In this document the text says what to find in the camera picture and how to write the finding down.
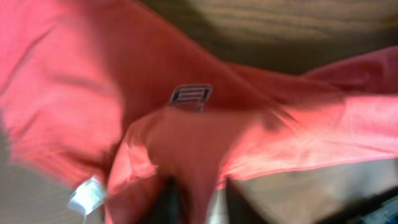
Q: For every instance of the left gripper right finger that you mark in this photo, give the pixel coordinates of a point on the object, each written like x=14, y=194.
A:
x=239, y=210

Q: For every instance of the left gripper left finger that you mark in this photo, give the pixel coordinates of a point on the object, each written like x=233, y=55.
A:
x=171, y=206

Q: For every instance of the red soccer t-shirt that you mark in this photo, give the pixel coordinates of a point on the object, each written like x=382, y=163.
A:
x=109, y=91

